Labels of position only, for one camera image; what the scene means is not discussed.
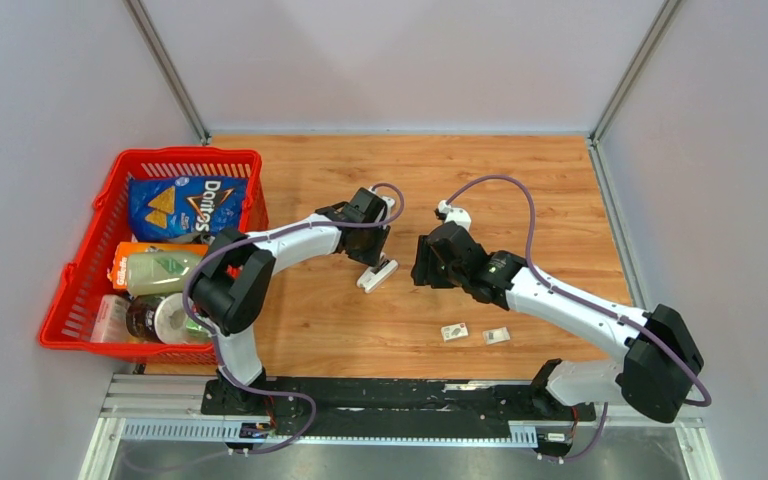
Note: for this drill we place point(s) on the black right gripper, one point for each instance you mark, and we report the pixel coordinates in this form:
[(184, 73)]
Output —
[(423, 273)]

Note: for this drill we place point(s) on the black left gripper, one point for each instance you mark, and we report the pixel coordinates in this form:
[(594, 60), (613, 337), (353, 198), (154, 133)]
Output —
[(372, 257)]

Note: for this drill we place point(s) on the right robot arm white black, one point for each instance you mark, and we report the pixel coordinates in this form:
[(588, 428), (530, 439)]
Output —
[(653, 362)]

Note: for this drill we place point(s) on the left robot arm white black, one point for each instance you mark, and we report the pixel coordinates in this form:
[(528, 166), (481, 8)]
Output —
[(226, 292)]

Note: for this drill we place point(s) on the white staple box red label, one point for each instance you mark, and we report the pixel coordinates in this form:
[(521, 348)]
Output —
[(454, 332)]

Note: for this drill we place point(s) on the small clear staple box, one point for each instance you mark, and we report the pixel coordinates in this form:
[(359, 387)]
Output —
[(495, 336)]

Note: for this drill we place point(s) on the blue Doritos chip bag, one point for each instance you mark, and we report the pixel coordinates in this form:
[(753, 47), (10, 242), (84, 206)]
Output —
[(170, 208)]

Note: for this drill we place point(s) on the dark jar with white lid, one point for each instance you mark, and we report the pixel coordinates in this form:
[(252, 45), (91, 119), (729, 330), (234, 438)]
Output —
[(162, 319)]

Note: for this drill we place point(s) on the pale green lotion bottle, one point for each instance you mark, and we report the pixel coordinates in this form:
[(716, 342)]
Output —
[(159, 272)]

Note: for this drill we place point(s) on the orange Gillette package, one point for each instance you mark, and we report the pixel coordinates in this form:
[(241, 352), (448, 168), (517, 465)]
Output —
[(124, 249)]

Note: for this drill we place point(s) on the clear pink plastic package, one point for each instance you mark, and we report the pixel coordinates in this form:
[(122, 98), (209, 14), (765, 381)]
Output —
[(110, 321)]

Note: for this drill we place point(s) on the red plastic shopping basket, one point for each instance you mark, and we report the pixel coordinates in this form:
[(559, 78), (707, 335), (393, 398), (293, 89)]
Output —
[(84, 282)]

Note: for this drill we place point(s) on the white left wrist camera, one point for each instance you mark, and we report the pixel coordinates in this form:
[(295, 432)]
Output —
[(390, 208)]

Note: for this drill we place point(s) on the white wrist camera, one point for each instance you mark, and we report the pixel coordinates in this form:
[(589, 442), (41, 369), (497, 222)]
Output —
[(445, 212), (390, 208)]

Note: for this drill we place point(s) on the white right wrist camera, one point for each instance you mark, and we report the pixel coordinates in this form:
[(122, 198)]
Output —
[(445, 212)]

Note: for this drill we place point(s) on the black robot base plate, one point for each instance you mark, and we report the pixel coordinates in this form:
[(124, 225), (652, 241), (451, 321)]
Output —
[(402, 408)]

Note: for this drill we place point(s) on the aluminium frame rail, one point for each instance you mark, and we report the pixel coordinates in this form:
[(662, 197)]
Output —
[(167, 408)]

